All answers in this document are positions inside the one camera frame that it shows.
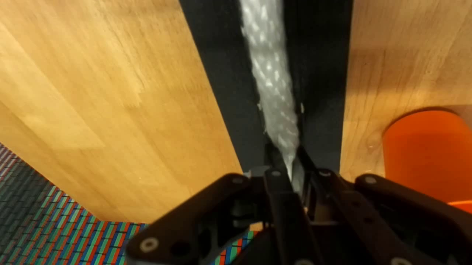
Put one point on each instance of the multicoloured patterned backdrop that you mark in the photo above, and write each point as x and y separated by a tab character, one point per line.
50	230

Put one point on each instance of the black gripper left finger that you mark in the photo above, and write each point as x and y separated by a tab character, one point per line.
286	221

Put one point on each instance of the orange plastic cup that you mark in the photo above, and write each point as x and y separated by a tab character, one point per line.
429	147

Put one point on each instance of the long black board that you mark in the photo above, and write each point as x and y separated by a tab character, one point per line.
216	73

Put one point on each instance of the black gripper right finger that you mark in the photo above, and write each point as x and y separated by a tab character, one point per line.
355	221

